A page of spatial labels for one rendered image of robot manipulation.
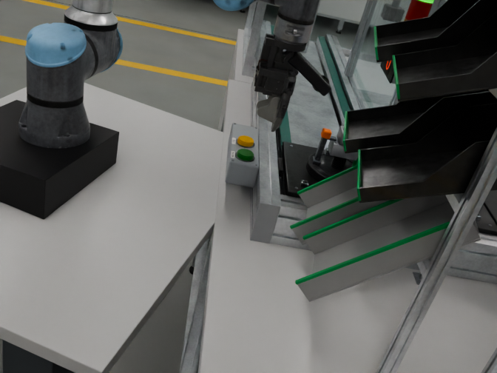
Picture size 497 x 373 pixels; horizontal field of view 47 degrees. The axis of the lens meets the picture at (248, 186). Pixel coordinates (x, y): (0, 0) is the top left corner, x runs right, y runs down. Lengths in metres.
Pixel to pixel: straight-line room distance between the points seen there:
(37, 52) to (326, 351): 0.80
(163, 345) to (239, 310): 1.10
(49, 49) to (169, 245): 0.46
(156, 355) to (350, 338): 1.13
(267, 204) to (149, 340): 1.08
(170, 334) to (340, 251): 1.28
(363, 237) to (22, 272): 0.60
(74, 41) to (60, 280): 0.48
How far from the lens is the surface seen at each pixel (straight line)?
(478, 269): 1.40
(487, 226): 1.41
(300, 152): 1.42
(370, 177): 0.90
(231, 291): 1.11
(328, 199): 1.15
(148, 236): 1.21
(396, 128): 1.03
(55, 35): 1.27
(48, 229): 1.20
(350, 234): 1.02
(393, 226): 1.00
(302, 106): 1.83
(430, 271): 0.88
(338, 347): 1.08
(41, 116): 1.28
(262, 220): 1.22
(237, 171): 1.33
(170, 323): 2.24
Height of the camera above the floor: 1.59
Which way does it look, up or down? 31 degrees down
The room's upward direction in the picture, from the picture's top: 14 degrees clockwise
